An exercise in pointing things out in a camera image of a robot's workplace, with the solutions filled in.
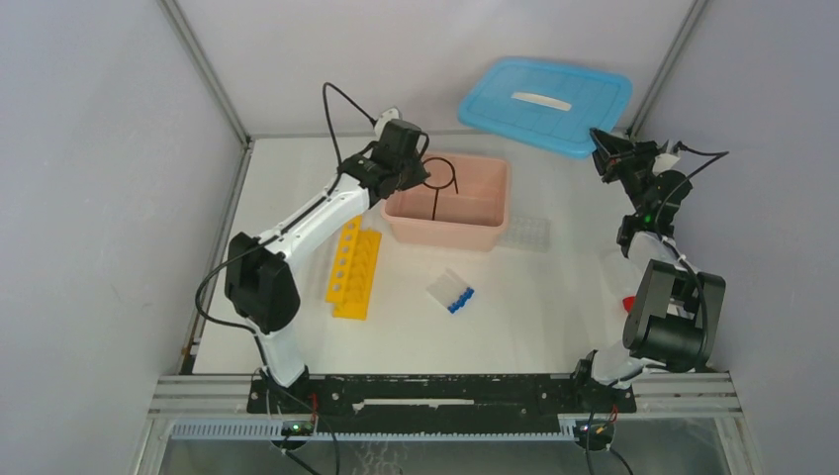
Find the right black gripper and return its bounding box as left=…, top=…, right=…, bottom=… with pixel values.
left=587, top=128, right=663, bottom=215

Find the black wire ring stand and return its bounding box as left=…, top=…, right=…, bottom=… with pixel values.
left=422, top=156, right=459, bottom=221

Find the blue plastic box lid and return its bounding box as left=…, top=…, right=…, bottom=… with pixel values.
left=457, top=57, right=633, bottom=159

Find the white bottle red cap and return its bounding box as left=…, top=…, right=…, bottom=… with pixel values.
left=600, top=250, right=641, bottom=313

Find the yellow test tube rack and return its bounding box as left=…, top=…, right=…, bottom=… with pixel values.
left=325, top=215, right=382, bottom=321

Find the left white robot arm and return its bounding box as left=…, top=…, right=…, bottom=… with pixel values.
left=224, top=119, right=429, bottom=413

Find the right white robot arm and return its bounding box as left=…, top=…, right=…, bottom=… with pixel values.
left=571, top=128, right=726, bottom=412

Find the pink plastic storage box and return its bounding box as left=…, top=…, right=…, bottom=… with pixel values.
left=381, top=152, right=512, bottom=252

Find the clear plastic well plate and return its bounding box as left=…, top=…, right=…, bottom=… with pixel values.
left=498, top=216, right=551, bottom=253

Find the blue-capped tube bundle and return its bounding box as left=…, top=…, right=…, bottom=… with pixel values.
left=426, top=268, right=475, bottom=315

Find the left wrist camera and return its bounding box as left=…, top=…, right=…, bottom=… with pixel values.
left=373, top=107, right=402, bottom=140

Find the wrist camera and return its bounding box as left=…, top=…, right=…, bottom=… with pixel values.
left=373, top=107, right=402, bottom=140
left=651, top=152, right=680, bottom=176

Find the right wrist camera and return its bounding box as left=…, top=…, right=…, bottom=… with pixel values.
left=651, top=152, right=680, bottom=176

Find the left black cable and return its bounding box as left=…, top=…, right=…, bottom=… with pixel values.
left=195, top=81, right=382, bottom=388

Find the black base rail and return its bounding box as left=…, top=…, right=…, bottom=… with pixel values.
left=246, top=373, right=637, bottom=436

